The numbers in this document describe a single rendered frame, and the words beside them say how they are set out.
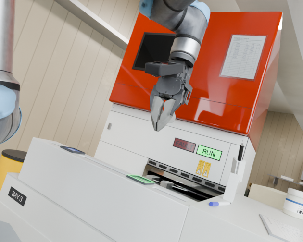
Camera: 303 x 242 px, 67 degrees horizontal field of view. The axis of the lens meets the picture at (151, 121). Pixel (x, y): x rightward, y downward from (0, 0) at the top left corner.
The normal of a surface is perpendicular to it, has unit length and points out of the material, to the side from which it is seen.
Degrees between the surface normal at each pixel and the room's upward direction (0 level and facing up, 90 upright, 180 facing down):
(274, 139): 90
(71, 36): 90
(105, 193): 90
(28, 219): 90
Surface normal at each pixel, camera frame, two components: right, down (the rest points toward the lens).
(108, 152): -0.44, -0.22
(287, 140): -0.62, -0.27
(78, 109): 0.73, 0.18
